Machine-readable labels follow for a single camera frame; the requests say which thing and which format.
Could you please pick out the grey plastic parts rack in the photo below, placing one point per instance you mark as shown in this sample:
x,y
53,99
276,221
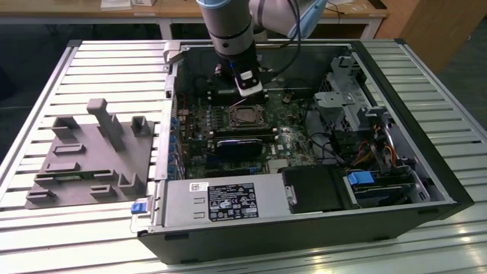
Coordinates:
x,y
94,160

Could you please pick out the small black graphics card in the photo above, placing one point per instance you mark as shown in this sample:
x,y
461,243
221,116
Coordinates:
x,y
238,149

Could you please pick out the green motherboard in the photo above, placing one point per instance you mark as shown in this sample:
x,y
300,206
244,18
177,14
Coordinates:
x,y
288,142

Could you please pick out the white box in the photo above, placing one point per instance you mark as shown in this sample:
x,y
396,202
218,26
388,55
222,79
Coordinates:
x,y
142,3
116,5

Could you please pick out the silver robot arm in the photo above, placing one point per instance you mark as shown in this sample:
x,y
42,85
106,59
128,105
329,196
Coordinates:
x,y
228,23

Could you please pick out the CPU socket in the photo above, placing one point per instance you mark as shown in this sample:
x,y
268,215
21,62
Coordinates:
x,y
229,125

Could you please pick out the blue disk carrier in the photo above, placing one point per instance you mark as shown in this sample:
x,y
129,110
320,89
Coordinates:
x,y
361,178

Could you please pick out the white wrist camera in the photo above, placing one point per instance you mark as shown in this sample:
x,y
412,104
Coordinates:
x,y
248,84

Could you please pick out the black open PC case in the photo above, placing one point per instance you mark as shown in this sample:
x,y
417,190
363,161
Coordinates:
x,y
265,245

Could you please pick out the silver power supply unit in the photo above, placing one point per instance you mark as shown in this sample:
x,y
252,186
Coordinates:
x,y
182,202

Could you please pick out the silver square CPU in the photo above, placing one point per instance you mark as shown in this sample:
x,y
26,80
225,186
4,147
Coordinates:
x,y
245,116

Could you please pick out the black drive bay box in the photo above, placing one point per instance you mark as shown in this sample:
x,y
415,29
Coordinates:
x,y
315,189

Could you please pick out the wooden desk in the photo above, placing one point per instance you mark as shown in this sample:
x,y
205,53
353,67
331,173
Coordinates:
x,y
76,14

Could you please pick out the black RAM slot row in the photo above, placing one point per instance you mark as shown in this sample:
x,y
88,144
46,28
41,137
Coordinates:
x,y
242,132
221,99

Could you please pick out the silver chipset heatsink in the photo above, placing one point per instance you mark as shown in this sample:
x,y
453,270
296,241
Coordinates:
x,y
274,165

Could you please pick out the wooden cabinet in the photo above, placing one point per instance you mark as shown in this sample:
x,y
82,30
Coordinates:
x,y
437,28

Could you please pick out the metal drive cage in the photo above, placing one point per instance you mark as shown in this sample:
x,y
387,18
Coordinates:
x,y
341,100

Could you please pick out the white label sticker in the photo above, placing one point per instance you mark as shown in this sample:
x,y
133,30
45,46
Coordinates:
x,y
258,57

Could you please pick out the blue case latch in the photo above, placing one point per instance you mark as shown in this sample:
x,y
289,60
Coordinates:
x,y
137,207

